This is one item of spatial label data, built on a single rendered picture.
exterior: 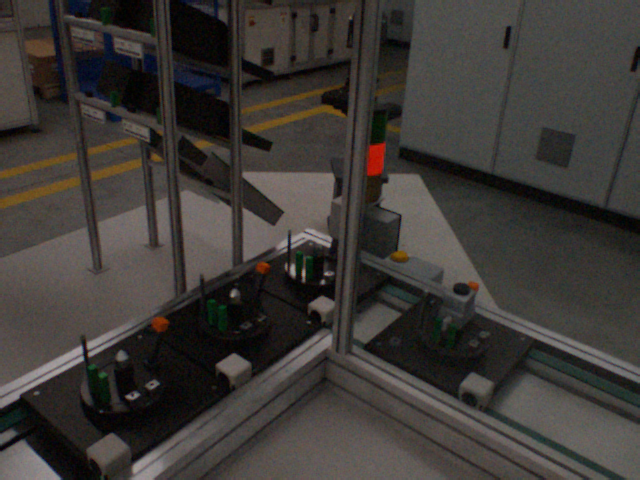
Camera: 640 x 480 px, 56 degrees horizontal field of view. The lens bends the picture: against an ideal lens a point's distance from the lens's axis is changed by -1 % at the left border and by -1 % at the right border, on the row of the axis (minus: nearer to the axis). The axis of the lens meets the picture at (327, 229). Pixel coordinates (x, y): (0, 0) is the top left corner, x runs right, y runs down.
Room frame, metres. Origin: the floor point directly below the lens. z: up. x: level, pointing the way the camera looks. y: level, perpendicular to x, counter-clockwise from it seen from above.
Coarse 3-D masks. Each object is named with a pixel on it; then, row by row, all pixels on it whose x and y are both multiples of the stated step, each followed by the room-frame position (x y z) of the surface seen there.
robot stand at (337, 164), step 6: (336, 162) 1.59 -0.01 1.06; (342, 162) 1.59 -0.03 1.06; (336, 168) 1.55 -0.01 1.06; (342, 168) 1.55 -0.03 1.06; (336, 174) 1.50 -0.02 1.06; (342, 174) 1.50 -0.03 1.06; (336, 180) 1.48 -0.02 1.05; (342, 180) 1.48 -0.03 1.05; (336, 186) 1.53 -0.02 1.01; (342, 186) 1.50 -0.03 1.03; (336, 192) 1.52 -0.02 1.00; (342, 192) 1.50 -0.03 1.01; (336, 198) 1.52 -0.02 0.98; (330, 216) 1.62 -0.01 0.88
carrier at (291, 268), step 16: (288, 240) 1.14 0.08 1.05; (288, 256) 1.14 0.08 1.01; (304, 256) 1.18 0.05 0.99; (320, 256) 1.12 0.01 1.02; (336, 256) 1.17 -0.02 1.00; (272, 272) 1.13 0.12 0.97; (288, 272) 1.10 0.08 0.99; (304, 272) 1.11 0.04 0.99; (320, 272) 1.11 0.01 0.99; (336, 272) 1.11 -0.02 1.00; (272, 288) 1.07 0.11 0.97; (288, 288) 1.07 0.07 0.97; (304, 288) 1.07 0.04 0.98; (320, 288) 1.06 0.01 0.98; (288, 304) 1.02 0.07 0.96; (304, 304) 1.02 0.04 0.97; (320, 304) 0.99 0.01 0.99; (320, 320) 0.97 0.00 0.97
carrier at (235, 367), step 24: (240, 288) 1.06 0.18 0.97; (192, 312) 0.97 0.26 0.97; (216, 312) 0.94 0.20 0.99; (240, 312) 0.93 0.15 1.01; (264, 312) 0.95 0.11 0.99; (288, 312) 0.99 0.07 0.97; (168, 336) 0.89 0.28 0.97; (192, 336) 0.89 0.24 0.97; (216, 336) 0.87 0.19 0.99; (240, 336) 0.87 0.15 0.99; (264, 336) 0.90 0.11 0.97; (288, 336) 0.91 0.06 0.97; (192, 360) 0.83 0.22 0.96; (216, 360) 0.83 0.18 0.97; (240, 360) 0.81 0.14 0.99; (264, 360) 0.84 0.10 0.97; (240, 384) 0.78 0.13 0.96
